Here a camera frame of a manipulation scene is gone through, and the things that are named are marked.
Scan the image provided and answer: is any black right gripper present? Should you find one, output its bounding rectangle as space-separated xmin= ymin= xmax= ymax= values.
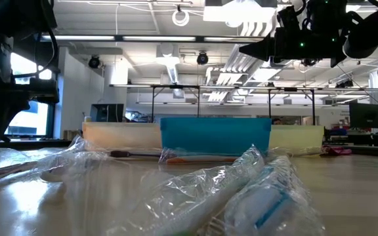
xmin=239 ymin=0 xmax=350 ymax=68

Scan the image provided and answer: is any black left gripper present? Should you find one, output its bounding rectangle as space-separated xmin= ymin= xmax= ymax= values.
xmin=0 ymin=77 xmax=60 ymax=148

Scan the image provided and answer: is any purple toothbrush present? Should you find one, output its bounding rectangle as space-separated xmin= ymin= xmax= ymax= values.
xmin=109 ymin=149 xmax=162 ymax=159
xmin=0 ymin=160 xmax=41 ymax=186
xmin=28 ymin=136 xmax=111 ymax=183

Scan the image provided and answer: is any orange toothbrush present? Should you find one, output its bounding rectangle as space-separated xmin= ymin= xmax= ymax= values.
xmin=159 ymin=153 xmax=239 ymax=165

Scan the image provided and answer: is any blue toothbrush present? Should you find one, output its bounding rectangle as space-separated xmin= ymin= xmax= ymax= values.
xmin=223 ymin=155 xmax=324 ymax=236

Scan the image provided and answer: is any large window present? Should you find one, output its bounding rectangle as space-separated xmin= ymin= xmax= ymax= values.
xmin=0 ymin=52 xmax=58 ymax=138

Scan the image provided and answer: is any yellow plastic bin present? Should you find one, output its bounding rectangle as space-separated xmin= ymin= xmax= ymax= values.
xmin=268 ymin=124 xmax=324 ymax=152

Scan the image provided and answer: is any small teal plastic bin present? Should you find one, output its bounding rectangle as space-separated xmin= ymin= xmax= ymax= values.
xmin=160 ymin=117 xmax=272 ymax=157

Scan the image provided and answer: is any ceiling light strip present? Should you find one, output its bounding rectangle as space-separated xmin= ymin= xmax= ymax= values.
xmin=122 ymin=35 xmax=197 ymax=42
xmin=41 ymin=35 xmax=115 ymax=41

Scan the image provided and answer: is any black cabinet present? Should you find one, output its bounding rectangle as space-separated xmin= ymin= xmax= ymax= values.
xmin=89 ymin=103 xmax=125 ymax=123

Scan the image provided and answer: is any blue storage crate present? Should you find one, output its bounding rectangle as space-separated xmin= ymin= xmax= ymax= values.
xmin=326 ymin=128 xmax=348 ymax=137

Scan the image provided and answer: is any black computer monitor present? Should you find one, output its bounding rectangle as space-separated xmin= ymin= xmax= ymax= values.
xmin=348 ymin=102 xmax=378 ymax=129

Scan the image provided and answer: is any orange plastic bin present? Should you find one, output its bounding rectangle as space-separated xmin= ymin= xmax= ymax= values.
xmin=82 ymin=122 xmax=163 ymax=151

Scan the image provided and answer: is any magenta cloth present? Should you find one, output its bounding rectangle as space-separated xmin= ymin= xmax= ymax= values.
xmin=322 ymin=146 xmax=353 ymax=156

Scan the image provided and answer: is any wrapped green toothbrush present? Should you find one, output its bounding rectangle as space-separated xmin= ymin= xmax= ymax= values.
xmin=103 ymin=146 xmax=265 ymax=236

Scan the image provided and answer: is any black background rig frame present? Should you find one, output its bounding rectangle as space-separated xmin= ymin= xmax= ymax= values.
xmin=151 ymin=84 xmax=201 ymax=119
xmin=266 ymin=87 xmax=317 ymax=125

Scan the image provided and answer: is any black overhead camera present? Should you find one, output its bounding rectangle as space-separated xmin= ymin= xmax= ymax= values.
xmin=302 ymin=58 xmax=321 ymax=68

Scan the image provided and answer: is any black ceiling camera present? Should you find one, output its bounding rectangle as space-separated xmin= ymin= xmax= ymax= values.
xmin=196 ymin=51 xmax=209 ymax=66
xmin=88 ymin=55 xmax=101 ymax=69

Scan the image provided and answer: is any white cable coil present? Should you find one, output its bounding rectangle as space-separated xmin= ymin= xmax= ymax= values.
xmin=171 ymin=9 xmax=190 ymax=28

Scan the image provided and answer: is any white ceiling duct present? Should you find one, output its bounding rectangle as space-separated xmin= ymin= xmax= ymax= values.
xmin=156 ymin=42 xmax=182 ymax=85

